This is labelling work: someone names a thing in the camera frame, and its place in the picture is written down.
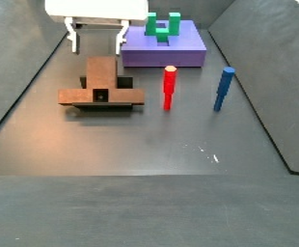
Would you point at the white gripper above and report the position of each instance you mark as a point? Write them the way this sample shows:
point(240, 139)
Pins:
point(99, 11)

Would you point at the brown T-shaped block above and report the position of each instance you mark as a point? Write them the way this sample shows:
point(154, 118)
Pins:
point(102, 88)

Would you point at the black angle fixture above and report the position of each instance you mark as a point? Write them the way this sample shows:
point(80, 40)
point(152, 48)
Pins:
point(107, 104)

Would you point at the purple base block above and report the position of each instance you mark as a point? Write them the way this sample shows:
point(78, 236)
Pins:
point(182, 51)

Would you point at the green U-shaped block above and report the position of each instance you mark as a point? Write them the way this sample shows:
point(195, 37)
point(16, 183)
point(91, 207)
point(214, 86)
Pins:
point(162, 32)

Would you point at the red peg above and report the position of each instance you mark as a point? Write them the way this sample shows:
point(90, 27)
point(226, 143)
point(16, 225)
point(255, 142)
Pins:
point(170, 78)

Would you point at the blue peg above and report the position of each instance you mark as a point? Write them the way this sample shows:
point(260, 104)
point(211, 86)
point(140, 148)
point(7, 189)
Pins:
point(227, 75)

